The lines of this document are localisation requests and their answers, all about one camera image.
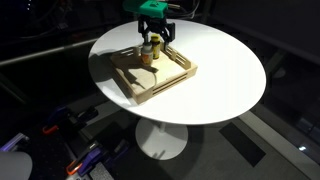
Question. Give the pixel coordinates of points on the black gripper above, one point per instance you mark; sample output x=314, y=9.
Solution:
x=154, y=22

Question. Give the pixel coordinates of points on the white bottle orange label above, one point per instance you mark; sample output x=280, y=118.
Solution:
x=147, y=56

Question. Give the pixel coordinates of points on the wooden slatted tray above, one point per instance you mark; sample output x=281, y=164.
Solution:
x=156, y=78

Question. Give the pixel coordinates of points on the black floor mat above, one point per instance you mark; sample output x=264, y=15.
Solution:
x=241, y=143

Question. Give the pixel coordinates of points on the purple grey bar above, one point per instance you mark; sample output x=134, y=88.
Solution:
x=11, y=142

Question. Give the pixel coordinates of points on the grey rounded cylinder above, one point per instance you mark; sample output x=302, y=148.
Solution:
x=13, y=166

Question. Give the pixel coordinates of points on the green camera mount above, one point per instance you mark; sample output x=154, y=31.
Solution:
x=146, y=7

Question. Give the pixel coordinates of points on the white table pedestal base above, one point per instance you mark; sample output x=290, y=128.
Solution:
x=161, y=140

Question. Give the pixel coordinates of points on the grey metal rail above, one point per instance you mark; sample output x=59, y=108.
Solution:
x=43, y=52

